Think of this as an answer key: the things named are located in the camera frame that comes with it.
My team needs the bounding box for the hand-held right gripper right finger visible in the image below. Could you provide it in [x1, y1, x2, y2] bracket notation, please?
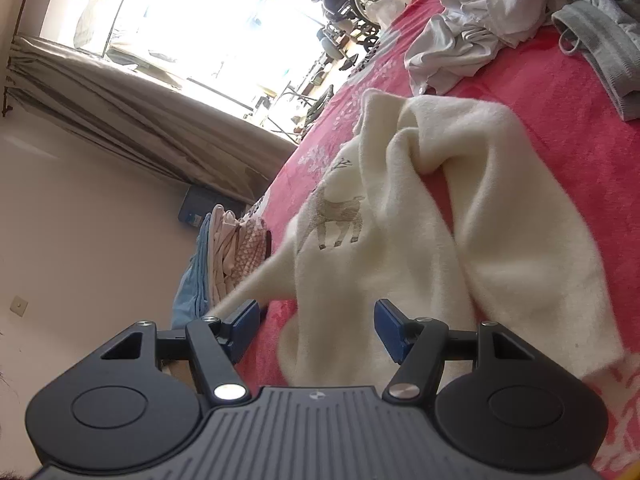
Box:
[375, 299, 531, 402]

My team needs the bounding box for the pale pink folded garment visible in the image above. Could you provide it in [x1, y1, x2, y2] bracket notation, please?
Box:
[207, 204, 241, 306]

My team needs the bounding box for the cream deer sweater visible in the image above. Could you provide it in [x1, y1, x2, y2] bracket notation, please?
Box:
[210, 89, 626, 386]

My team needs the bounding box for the beige curtain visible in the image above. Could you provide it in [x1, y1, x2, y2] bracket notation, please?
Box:
[2, 35, 298, 206]

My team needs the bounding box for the red floral blanket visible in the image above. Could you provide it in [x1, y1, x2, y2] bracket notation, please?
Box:
[232, 0, 640, 476]

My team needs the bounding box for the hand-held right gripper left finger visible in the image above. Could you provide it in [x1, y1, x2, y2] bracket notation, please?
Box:
[100, 299, 262, 405]

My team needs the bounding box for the dark box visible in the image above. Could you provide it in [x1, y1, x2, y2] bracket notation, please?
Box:
[178, 186, 216, 228]

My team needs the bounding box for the blue folded garment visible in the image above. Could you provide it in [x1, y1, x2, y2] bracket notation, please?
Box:
[171, 215, 213, 328]

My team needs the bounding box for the white crumpled shirt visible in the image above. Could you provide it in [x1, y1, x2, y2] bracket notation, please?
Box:
[404, 0, 571, 96]

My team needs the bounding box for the white plastic bag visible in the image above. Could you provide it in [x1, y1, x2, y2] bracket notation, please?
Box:
[370, 0, 407, 27]

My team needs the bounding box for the grey garment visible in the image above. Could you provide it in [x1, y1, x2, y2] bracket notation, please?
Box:
[551, 0, 640, 122]

